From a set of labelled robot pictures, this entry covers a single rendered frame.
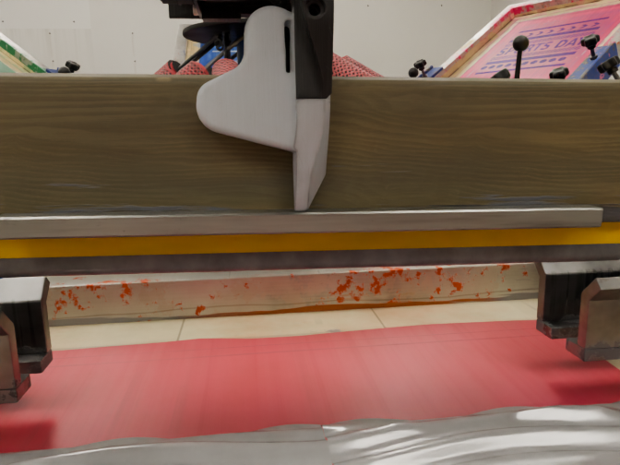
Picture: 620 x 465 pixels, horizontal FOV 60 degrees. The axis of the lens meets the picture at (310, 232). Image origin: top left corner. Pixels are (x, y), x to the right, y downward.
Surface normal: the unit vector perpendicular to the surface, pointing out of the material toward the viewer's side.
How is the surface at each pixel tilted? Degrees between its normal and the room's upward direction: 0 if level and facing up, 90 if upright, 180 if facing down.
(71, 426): 0
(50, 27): 90
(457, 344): 0
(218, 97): 83
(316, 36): 103
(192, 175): 90
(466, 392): 0
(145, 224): 90
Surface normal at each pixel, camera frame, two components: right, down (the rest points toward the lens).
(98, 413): -0.02, -0.98
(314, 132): 0.12, 0.40
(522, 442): 0.02, -0.79
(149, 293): 0.12, 0.18
